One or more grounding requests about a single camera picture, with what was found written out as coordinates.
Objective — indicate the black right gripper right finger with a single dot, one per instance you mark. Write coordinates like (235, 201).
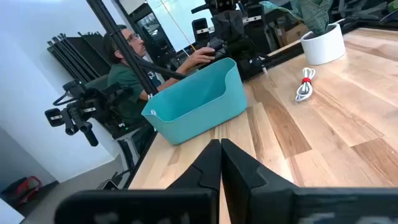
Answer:
(239, 177)

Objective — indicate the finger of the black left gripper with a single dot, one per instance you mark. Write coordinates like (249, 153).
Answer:
(220, 28)
(236, 26)

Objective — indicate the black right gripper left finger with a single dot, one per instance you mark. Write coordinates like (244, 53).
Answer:
(205, 174)

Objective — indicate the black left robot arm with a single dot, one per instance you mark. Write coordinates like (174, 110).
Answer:
(239, 53)

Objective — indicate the person's hand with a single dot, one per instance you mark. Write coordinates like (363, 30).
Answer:
(202, 56)

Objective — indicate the brown cardboard box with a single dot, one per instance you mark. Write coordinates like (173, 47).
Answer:
(293, 34)

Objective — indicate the teal plastic bin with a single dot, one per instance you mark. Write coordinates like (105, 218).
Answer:
(192, 124)

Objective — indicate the green leafy plant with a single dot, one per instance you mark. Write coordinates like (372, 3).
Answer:
(311, 15)

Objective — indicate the white round plant pot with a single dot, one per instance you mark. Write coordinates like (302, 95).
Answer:
(323, 49)

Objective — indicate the person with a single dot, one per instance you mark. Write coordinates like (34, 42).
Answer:
(121, 77)

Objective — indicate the black folded stands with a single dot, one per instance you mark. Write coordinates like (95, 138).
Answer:
(77, 56)

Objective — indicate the red and black bag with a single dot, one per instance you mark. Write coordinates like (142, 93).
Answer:
(25, 189)

